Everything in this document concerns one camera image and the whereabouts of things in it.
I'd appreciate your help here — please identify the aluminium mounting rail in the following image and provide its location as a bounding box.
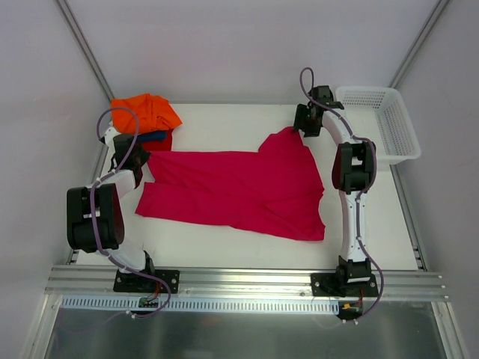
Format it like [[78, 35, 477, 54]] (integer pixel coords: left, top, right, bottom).
[[45, 266, 452, 302]]

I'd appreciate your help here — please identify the white slotted cable duct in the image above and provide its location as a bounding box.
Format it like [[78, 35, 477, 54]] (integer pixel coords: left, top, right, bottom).
[[61, 295, 339, 316]]

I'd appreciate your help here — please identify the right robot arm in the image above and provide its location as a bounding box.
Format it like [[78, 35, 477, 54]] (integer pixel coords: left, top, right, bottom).
[[293, 85, 379, 298]]

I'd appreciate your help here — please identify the white plastic basket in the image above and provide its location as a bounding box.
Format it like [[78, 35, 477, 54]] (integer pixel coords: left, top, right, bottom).
[[335, 86, 421, 170]]

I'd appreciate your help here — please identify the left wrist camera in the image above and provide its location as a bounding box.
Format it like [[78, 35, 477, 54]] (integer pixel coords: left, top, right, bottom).
[[100, 126, 120, 148]]

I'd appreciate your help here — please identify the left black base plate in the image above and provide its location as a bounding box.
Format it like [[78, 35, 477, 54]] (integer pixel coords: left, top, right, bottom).
[[113, 269, 180, 294]]

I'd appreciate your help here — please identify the red folded t shirt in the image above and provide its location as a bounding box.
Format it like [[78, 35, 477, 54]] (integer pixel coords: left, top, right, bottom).
[[142, 132, 173, 151]]

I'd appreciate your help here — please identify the orange folded t shirt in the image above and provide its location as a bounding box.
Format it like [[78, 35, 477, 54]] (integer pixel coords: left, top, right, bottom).
[[111, 93, 183, 135]]

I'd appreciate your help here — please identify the magenta t shirt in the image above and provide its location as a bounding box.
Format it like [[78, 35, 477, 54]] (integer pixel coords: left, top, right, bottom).
[[135, 127, 326, 242]]

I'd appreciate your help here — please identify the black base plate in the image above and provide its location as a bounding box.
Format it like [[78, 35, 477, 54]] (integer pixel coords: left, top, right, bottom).
[[310, 272, 379, 298], [113, 269, 180, 294]]

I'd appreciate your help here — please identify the blue folded t shirt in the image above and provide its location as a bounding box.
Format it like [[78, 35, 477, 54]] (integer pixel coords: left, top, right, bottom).
[[137, 130, 168, 143]]

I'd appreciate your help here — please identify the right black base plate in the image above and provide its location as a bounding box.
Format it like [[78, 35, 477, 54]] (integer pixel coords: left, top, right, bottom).
[[310, 272, 379, 298]]

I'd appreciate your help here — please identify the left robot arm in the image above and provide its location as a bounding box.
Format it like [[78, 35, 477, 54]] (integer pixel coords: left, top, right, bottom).
[[67, 135, 156, 292]]

